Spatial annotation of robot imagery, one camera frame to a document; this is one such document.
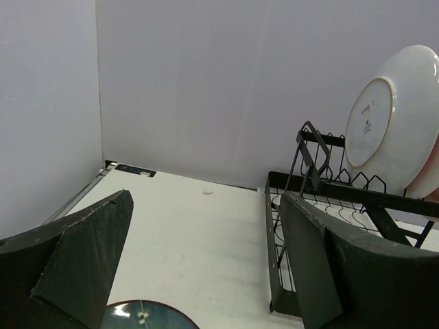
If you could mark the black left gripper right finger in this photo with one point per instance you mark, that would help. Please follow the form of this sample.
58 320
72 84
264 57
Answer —
346 277

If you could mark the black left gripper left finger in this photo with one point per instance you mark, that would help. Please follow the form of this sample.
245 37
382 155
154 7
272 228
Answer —
60 275

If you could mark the dark teal round plate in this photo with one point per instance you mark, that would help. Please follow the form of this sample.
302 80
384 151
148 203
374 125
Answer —
145 314

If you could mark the white plate green red rim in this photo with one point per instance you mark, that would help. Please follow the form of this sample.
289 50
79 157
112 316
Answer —
426 182

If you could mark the red plate blue flower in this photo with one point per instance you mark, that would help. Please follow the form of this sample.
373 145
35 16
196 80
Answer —
393 125

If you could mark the black wire dish rack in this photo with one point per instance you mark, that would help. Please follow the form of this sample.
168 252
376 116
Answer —
319 176

